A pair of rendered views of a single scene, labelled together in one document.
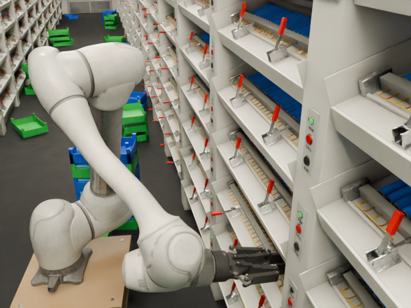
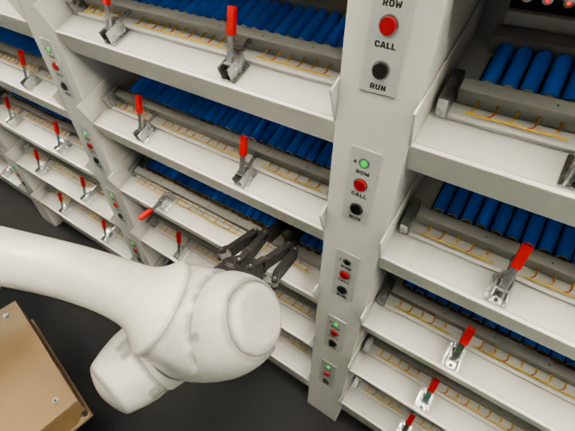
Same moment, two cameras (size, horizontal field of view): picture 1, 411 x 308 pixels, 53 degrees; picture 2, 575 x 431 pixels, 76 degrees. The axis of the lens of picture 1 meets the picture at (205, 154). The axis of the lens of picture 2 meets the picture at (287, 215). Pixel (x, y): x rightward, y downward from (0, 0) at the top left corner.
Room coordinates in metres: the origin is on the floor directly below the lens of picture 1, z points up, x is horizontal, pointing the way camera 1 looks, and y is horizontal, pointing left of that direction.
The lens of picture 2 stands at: (0.45, 0.14, 1.16)
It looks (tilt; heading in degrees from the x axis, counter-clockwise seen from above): 44 degrees down; 317
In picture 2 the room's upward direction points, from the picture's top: straight up
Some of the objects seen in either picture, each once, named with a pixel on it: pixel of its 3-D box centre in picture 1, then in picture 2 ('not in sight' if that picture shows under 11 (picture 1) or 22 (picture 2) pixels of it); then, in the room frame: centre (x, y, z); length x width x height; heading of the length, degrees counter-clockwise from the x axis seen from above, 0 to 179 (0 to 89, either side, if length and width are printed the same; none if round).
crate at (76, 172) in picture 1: (106, 161); not in sight; (1.90, 0.51, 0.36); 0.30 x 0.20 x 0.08; 89
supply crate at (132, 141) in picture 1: (104, 147); not in sight; (1.90, 0.51, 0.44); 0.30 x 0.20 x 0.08; 89
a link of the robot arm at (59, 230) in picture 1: (57, 230); not in sight; (1.19, 0.53, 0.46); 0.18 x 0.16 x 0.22; 133
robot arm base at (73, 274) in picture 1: (60, 265); not in sight; (1.16, 0.53, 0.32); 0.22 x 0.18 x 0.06; 1
